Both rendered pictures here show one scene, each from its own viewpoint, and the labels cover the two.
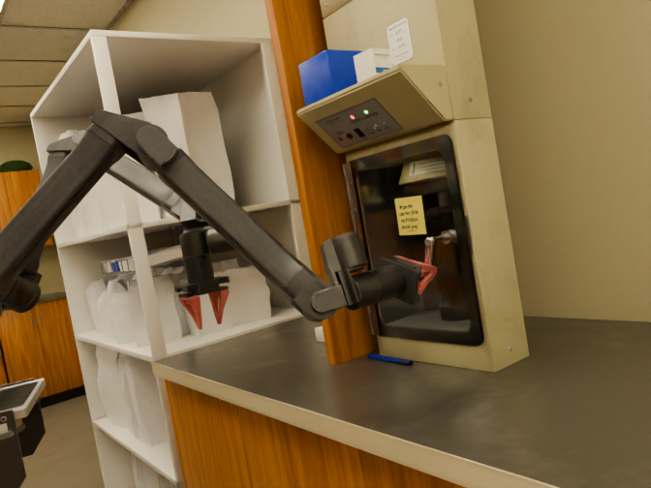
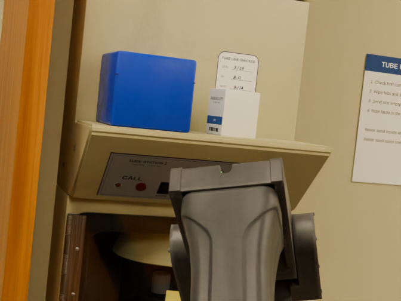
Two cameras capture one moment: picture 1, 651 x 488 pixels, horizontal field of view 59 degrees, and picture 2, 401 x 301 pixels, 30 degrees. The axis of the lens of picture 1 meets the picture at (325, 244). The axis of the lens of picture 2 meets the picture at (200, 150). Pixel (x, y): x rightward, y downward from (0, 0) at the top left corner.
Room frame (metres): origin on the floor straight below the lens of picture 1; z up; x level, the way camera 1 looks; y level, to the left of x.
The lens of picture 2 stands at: (0.85, 0.81, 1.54)
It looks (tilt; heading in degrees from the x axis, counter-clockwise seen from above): 3 degrees down; 287
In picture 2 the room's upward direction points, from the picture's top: 6 degrees clockwise
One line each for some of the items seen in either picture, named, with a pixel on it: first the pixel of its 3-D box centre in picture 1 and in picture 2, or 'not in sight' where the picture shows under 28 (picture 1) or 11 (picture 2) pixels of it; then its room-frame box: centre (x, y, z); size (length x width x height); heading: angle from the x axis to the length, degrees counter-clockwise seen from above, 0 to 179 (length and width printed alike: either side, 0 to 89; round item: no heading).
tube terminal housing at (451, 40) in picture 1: (441, 173); (153, 244); (1.24, -0.27, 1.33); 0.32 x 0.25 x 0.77; 36
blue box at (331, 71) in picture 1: (334, 78); (144, 92); (1.21, -0.08, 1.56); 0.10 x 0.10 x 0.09; 36
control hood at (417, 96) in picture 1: (368, 114); (199, 171); (1.14, -0.13, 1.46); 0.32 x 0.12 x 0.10; 36
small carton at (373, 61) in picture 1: (374, 68); (232, 113); (1.11, -0.15, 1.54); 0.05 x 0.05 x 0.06; 41
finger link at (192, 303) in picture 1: (201, 306); not in sight; (1.21, 0.28, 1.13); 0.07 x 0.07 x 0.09; 36
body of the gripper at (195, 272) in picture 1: (200, 272); not in sight; (1.22, 0.27, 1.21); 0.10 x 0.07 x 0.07; 126
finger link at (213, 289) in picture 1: (209, 304); not in sight; (1.22, 0.27, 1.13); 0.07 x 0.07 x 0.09; 36
